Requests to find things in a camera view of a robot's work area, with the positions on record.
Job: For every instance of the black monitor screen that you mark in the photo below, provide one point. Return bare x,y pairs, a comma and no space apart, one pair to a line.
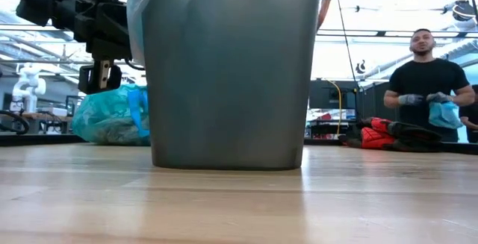
328,94

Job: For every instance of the light blue plastic bag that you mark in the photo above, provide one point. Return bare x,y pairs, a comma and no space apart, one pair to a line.
136,12

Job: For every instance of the small blue plastic bag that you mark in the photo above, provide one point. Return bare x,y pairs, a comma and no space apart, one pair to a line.
444,115

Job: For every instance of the dark grey trash bin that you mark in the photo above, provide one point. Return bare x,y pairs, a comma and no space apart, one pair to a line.
231,87

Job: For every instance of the teal blue bin liner bag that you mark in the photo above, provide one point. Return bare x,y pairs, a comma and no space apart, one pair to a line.
108,117

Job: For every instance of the white humanoid robot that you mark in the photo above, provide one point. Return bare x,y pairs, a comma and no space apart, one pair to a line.
28,85

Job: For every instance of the red and black glove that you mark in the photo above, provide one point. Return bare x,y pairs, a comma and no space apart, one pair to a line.
384,136

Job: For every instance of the person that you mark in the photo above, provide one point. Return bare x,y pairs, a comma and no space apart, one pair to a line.
471,117
425,83

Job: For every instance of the black partition panels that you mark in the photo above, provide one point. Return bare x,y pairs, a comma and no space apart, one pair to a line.
373,102

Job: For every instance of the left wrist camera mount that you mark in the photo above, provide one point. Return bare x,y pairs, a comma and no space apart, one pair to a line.
99,76

